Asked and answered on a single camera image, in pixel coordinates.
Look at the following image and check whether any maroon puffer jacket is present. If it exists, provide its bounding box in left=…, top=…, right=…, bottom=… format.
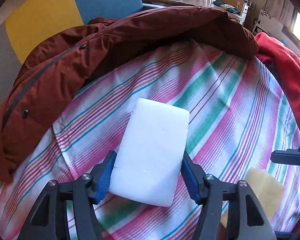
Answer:
left=0, top=6, right=258, bottom=183

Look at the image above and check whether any wooden desk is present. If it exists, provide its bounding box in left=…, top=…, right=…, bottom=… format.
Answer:
left=142, top=0, right=214, bottom=7

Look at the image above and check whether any striped bed sheet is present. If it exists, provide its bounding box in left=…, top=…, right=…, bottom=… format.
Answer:
left=0, top=41, right=300, bottom=239

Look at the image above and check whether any white foam block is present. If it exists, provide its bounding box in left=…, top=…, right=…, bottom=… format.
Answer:
left=109, top=98, right=190, bottom=207

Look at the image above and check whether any red fleece blanket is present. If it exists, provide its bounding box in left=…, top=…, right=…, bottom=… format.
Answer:
left=255, top=33, right=300, bottom=130

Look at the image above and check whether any yellow sponge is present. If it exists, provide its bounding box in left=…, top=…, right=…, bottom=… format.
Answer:
left=225, top=167, right=285, bottom=225

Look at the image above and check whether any grey yellow blue headboard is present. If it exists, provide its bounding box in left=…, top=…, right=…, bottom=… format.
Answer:
left=0, top=0, right=163, bottom=111

